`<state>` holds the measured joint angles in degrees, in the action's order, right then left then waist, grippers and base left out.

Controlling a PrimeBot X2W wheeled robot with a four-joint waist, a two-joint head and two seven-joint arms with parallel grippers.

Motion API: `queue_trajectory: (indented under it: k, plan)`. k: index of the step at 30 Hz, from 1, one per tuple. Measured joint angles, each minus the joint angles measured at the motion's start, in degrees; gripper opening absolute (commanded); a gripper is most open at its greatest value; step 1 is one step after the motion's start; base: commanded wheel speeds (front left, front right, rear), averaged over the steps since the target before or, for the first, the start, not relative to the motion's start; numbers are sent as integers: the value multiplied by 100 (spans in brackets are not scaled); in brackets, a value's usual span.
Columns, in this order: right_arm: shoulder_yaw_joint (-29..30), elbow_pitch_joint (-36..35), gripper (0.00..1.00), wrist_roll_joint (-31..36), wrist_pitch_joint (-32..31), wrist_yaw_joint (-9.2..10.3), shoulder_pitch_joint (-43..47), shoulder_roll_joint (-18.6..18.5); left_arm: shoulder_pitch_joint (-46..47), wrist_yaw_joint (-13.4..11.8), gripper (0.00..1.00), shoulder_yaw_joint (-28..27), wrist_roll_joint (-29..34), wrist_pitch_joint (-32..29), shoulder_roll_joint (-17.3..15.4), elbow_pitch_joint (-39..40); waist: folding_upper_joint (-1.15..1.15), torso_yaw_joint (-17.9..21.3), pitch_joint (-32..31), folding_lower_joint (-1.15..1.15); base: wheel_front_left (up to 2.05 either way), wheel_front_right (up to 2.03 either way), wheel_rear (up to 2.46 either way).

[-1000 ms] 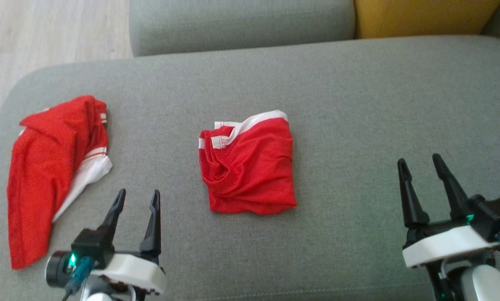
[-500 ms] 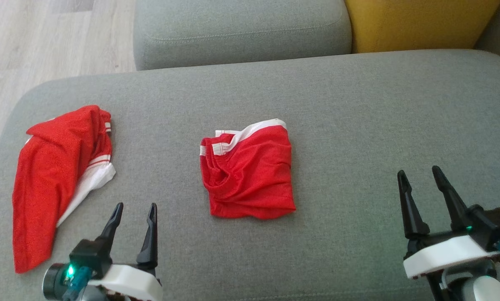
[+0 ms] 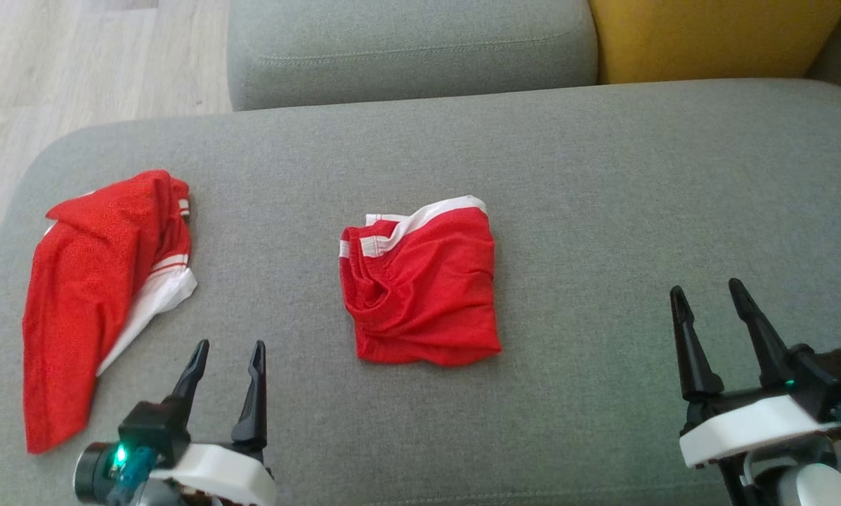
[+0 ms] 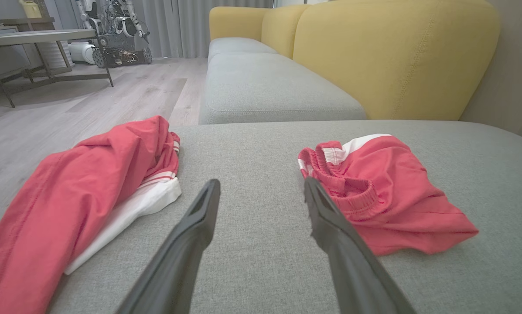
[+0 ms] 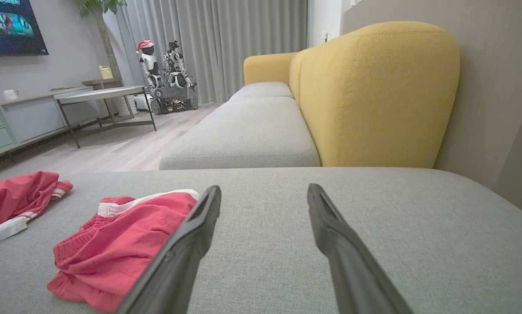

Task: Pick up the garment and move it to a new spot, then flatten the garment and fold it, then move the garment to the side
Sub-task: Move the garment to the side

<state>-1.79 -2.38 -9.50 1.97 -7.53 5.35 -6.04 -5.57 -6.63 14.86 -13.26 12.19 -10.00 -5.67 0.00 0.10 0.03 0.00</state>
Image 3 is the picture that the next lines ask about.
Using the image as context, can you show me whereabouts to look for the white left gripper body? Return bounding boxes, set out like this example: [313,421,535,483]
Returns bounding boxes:
[152,443,277,506]

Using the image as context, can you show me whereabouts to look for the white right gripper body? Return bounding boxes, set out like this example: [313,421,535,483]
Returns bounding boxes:
[679,388,841,470]

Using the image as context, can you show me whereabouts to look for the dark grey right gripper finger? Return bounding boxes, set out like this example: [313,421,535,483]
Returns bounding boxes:
[728,278,793,389]
[670,285,724,403]

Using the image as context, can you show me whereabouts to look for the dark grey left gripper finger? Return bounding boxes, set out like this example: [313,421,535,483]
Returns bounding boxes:
[232,340,268,450]
[171,339,210,405]

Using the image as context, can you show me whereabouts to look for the red jersey with white sleeves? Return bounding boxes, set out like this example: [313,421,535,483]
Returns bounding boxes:
[22,169,198,455]

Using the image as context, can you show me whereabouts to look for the red shorts with white waistband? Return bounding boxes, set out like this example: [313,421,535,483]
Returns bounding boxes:
[339,195,503,367]

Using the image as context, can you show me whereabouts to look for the large grey sofa chaise cushion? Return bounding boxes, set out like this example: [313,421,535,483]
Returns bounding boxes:
[0,77,841,506]

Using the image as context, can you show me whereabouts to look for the large yellow sofa backrest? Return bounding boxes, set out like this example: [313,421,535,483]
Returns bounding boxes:
[587,0,841,85]

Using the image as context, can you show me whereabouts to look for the grey sofa seat cushion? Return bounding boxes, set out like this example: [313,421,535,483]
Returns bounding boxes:
[227,0,599,112]

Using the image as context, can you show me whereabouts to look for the teal left camera connector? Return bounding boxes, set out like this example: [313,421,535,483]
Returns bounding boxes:
[107,446,157,506]

